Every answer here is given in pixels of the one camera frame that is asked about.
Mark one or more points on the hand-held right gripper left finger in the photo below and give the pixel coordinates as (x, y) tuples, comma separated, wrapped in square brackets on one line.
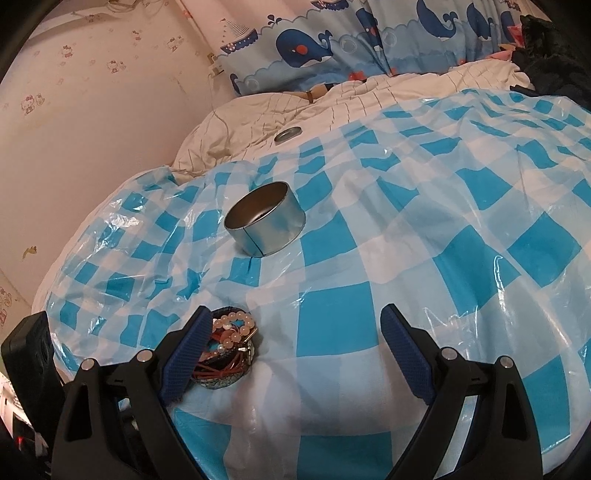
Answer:
[(187, 355)]

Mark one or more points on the silver bangle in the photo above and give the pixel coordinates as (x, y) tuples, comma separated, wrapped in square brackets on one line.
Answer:
[(226, 383)]

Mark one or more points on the black garment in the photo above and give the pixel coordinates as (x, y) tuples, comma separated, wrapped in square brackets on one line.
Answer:
[(554, 50)]

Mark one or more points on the whale print curtain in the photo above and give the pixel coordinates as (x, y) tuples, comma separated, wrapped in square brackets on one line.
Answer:
[(351, 41)]

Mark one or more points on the round metal tin lid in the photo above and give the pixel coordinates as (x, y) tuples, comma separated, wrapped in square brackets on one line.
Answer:
[(287, 134)]

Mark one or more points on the white grid quilt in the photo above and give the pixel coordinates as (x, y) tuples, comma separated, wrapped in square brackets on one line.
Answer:
[(369, 99)]

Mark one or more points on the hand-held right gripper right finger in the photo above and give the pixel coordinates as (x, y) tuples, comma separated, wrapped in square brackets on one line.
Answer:
[(406, 350)]

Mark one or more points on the pink cloth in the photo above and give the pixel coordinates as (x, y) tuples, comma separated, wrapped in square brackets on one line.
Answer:
[(505, 51)]

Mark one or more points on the blue checkered plastic sheet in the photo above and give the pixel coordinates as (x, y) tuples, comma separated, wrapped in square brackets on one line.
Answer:
[(415, 230)]

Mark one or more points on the white wall socket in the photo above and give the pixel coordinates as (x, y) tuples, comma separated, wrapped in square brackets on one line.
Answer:
[(214, 64)]

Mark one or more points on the round metal tin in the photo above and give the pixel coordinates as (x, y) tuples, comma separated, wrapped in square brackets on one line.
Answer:
[(272, 230)]

